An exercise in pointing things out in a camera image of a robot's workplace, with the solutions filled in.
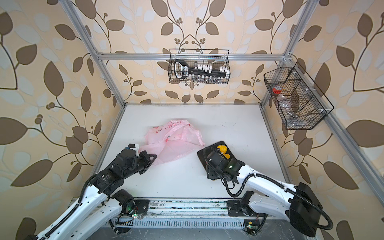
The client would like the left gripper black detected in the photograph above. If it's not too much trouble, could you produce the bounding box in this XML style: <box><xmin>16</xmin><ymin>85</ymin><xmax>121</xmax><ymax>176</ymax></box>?
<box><xmin>122</xmin><ymin>150</ymin><xmax>159</xmax><ymax>181</ymax></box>

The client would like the pink plastic bag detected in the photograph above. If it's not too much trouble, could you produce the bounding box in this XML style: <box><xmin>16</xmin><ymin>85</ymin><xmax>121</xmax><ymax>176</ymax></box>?
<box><xmin>140</xmin><ymin>120</ymin><xmax>205</xmax><ymax>165</ymax></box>

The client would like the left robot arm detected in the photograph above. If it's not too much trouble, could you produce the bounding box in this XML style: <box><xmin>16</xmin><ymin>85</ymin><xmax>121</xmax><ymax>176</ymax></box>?
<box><xmin>25</xmin><ymin>145</ymin><xmax>157</xmax><ymax>240</ymax></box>

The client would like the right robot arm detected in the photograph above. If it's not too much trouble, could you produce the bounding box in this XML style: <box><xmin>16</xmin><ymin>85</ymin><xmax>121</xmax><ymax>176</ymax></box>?
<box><xmin>198</xmin><ymin>147</ymin><xmax>334</xmax><ymax>238</ymax></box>

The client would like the black square tray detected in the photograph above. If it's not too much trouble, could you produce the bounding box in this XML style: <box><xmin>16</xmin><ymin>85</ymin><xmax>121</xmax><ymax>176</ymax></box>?
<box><xmin>197</xmin><ymin>141</ymin><xmax>234</xmax><ymax>181</ymax></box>

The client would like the black socket set holder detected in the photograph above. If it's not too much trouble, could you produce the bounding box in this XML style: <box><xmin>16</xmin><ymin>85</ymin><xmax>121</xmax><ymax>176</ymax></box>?
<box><xmin>173</xmin><ymin>60</ymin><xmax>231</xmax><ymax>79</ymax></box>

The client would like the red capped plastic bottle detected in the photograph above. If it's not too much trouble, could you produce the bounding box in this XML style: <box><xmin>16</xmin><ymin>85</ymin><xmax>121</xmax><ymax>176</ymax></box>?
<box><xmin>272</xmin><ymin>85</ymin><xmax>286</xmax><ymax>101</ymax></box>

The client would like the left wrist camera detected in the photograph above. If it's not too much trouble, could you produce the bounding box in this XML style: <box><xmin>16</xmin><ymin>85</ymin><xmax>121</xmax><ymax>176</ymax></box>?
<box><xmin>126</xmin><ymin>144</ymin><xmax>140</xmax><ymax>156</ymax></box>

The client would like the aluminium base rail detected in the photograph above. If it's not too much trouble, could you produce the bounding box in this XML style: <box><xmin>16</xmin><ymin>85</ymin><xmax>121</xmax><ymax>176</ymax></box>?
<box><xmin>64</xmin><ymin>197</ymin><xmax>313</xmax><ymax>220</ymax></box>

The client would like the black wire basket back wall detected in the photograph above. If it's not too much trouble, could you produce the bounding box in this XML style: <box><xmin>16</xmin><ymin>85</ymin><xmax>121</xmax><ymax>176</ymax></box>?
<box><xmin>168</xmin><ymin>48</ymin><xmax>231</xmax><ymax>85</ymax></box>

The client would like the black wire basket wall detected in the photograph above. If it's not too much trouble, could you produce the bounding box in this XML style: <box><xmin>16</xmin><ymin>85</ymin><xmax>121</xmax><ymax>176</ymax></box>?
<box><xmin>264</xmin><ymin>62</ymin><xmax>334</xmax><ymax>130</ymax></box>
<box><xmin>168</xmin><ymin>48</ymin><xmax>231</xmax><ymax>85</ymax></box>

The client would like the black wire basket right wall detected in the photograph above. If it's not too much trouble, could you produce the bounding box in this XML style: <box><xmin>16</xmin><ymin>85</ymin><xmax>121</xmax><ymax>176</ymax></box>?
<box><xmin>264</xmin><ymin>62</ymin><xmax>334</xmax><ymax>130</ymax></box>

